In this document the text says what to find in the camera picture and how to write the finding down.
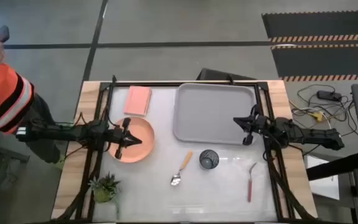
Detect yellow cable connector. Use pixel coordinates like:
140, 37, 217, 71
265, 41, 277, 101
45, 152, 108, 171
310, 111, 324, 123

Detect black floor cable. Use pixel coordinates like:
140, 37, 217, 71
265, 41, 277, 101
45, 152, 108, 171
296, 83, 358, 156

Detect pink sponge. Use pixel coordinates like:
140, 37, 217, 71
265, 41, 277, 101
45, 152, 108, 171
123, 85, 152, 117

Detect dark grey cup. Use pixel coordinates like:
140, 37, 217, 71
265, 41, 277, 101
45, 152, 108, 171
199, 149, 220, 170

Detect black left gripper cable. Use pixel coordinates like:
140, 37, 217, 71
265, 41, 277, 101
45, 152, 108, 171
103, 105, 119, 153

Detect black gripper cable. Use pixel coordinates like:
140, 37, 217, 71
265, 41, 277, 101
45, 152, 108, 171
103, 105, 119, 153
261, 130, 279, 162

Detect black power adapter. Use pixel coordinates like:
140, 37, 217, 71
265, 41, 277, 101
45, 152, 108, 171
317, 90, 343, 102

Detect black flat box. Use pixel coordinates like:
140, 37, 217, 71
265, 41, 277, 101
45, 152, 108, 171
196, 67, 257, 82

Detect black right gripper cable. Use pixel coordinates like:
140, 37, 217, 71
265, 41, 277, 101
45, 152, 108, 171
261, 130, 279, 162

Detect orange round plate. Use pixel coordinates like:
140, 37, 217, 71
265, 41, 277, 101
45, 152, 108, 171
109, 116, 155, 164

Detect pink-handled metal fork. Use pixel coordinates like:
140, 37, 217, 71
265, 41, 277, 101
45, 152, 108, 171
247, 162, 258, 203

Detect small potted green plant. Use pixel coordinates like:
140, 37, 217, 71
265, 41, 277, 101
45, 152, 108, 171
88, 172, 121, 215

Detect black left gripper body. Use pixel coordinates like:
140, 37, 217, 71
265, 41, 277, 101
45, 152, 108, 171
106, 117, 133, 160

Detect white paper sheet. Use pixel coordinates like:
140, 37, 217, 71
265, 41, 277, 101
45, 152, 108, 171
306, 154, 341, 200

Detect white table mat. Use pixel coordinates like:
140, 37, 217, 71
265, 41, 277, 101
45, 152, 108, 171
93, 85, 278, 222

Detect black hazard-striped floor mat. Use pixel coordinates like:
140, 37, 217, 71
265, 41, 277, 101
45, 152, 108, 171
261, 11, 358, 43
270, 43, 358, 82

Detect person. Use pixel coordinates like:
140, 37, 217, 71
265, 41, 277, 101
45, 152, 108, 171
0, 29, 67, 170

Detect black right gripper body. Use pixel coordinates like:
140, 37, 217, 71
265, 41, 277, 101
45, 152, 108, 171
242, 104, 275, 146

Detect white floor cable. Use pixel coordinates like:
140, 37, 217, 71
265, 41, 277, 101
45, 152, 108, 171
290, 107, 334, 130

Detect orange-handled metal spoon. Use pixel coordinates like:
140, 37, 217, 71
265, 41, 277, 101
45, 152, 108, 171
170, 150, 195, 187

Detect grey plastic tray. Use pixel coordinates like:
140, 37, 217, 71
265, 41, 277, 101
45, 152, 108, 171
172, 82, 259, 146

